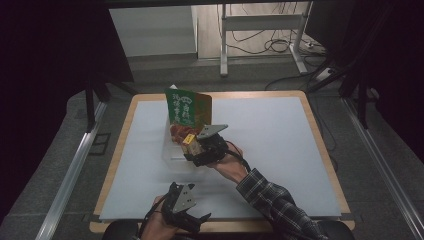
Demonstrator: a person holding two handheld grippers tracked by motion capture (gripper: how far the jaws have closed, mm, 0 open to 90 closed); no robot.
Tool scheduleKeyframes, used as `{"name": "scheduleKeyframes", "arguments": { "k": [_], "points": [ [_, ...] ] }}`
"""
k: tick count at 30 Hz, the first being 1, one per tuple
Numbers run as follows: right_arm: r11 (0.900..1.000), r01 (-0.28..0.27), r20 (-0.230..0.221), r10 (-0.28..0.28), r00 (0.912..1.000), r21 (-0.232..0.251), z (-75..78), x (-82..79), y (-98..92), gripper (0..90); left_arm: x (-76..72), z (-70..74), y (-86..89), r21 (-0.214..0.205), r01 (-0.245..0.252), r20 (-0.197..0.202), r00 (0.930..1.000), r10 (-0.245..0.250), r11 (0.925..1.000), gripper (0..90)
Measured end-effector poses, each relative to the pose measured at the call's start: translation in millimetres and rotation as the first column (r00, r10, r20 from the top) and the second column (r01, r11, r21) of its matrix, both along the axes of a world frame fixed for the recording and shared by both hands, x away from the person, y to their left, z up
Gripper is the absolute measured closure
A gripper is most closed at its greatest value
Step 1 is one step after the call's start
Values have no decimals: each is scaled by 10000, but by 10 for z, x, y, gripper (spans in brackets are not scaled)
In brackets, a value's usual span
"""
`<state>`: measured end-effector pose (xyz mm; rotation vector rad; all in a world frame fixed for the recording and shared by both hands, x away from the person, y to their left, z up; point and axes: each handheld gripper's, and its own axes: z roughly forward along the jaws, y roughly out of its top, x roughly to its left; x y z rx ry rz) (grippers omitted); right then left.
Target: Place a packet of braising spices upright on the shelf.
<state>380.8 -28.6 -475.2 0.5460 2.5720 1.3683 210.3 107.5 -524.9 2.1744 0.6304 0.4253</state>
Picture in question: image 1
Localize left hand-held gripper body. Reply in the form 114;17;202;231
161;181;201;228

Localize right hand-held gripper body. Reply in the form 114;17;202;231
192;123;230;168

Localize clear plastic container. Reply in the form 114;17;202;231
161;105;210;175

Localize green and red seasoning packet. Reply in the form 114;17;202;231
164;87;214;145

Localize person's right hand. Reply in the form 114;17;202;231
206;142;250;185

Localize person's left hand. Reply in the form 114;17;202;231
141;195;178;240

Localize person's left leg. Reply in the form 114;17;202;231
101;219;140;240

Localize person's leg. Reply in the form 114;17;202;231
316;219;356;240
101;219;140;240

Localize black metal stand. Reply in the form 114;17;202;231
306;59;383;130
83;77;138;133

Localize white cabinet panel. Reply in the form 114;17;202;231
108;5;198;58

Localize white power strip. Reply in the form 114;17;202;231
314;67;335;83

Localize person's right leg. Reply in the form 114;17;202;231
316;219;356;240

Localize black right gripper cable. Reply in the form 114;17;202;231
225;139;252;173

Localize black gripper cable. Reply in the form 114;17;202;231
225;139;252;173
137;195;168;238

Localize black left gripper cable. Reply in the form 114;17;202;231
137;195;168;238

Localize aluminium rail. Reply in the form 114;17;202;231
342;97;424;240
34;100;108;240

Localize black floor cables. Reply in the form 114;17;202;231
215;2;329;92

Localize white metal desk frame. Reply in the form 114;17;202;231
218;1;314;78

